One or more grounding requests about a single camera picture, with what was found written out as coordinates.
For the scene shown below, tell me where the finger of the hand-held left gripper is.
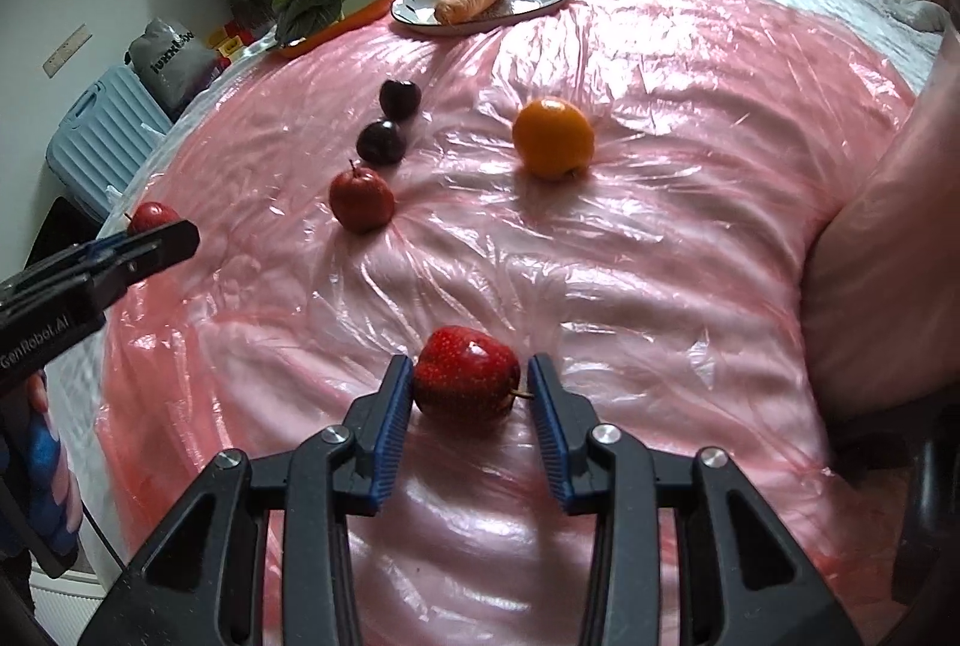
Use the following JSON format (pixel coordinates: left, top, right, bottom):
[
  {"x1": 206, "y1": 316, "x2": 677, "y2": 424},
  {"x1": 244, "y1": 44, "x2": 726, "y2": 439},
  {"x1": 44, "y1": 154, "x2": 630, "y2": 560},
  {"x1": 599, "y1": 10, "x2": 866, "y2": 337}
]
[
  {"x1": 86, "y1": 220, "x2": 201, "y2": 317},
  {"x1": 0, "y1": 233, "x2": 162, "y2": 302}
]

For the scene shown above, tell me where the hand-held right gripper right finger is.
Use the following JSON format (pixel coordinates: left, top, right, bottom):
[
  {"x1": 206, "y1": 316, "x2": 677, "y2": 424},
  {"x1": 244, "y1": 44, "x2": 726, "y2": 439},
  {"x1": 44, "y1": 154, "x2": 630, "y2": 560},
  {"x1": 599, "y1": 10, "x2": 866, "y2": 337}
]
[{"x1": 526, "y1": 353, "x2": 863, "y2": 646}]

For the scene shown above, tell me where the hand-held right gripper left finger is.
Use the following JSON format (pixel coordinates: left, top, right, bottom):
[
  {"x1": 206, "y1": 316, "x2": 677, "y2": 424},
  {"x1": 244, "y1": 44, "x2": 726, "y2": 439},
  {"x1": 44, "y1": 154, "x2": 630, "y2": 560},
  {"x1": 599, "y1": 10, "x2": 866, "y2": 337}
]
[{"x1": 79, "y1": 355, "x2": 415, "y2": 646}]

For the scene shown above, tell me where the red apple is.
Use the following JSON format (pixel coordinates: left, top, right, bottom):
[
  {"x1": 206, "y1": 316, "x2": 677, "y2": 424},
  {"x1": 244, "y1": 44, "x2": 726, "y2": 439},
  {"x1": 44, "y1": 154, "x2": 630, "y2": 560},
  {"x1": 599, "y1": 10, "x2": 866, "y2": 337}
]
[
  {"x1": 328, "y1": 160, "x2": 397, "y2": 234},
  {"x1": 124, "y1": 202, "x2": 185, "y2": 238},
  {"x1": 412, "y1": 325, "x2": 521, "y2": 422}
]

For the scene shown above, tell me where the dark purple plum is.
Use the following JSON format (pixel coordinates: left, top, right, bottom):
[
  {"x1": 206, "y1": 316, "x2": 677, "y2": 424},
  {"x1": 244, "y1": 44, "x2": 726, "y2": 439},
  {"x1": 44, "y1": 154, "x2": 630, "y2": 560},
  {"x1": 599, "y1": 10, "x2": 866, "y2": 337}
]
[
  {"x1": 379, "y1": 79, "x2": 422, "y2": 122},
  {"x1": 355, "y1": 121, "x2": 408, "y2": 167}
]

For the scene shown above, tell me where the orange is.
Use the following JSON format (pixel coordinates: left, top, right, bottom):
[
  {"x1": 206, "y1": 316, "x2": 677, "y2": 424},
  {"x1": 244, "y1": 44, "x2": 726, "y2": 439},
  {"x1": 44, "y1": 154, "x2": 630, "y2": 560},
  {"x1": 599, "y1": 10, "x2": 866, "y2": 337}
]
[{"x1": 512, "y1": 97, "x2": 596, "y2": 180}]

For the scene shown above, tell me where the person's left hand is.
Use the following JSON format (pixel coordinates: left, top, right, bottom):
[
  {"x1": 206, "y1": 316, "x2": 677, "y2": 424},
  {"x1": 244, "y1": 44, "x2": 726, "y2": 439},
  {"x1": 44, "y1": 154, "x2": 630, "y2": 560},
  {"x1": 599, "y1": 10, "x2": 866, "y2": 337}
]
[{"x1": 19, "y1": 370, "x2": 85, "y2": 542}]

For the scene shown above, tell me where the light blue suitcase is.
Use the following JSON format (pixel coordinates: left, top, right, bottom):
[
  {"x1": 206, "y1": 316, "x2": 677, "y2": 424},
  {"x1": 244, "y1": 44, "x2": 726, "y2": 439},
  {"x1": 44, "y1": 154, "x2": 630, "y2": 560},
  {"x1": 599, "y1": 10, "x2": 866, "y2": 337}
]
[{"x1": 46, "y1": 64, "x2": 173, "y2": 219}]

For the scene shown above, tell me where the pink plastic sheet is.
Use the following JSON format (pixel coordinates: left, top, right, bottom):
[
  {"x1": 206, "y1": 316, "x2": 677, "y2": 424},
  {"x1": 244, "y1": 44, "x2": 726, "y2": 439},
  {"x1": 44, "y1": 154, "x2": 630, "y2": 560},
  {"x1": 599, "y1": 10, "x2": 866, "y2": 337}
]
[{"x1": 94, "y1": 0, "x2": 923, "y2": 646}]

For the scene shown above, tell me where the grey bag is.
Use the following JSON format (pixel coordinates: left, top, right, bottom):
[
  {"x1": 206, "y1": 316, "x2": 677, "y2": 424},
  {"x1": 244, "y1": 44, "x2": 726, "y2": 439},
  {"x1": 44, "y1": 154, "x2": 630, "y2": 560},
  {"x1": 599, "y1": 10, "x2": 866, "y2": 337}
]
[{"x1": 127, "y1": 17, "x2": 218, "y2": 118}]

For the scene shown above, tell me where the yellow box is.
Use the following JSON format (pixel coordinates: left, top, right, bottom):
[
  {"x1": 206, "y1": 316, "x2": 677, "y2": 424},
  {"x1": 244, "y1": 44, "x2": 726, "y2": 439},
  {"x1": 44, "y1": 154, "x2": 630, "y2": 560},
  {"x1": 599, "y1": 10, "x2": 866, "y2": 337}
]
[{"x1": 210, "y1": 26, "x2": 250, "y2": 63}]

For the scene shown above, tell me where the green leafy vegetable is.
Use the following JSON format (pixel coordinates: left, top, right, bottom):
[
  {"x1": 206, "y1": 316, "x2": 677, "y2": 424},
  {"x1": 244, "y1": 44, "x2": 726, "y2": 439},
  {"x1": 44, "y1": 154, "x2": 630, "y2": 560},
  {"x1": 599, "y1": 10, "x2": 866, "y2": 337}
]
[{"x1": 271, "y1": 0, "x2": 359, "y2": 47}]

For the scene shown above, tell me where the orange rimmed plate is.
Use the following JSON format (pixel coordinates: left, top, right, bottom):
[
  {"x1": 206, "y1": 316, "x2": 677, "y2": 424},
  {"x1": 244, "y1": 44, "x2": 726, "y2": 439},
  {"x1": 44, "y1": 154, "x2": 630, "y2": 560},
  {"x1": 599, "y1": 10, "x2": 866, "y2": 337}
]
[{"x1": 279, "y1": 0, "x2": 395, "y2": 58}]

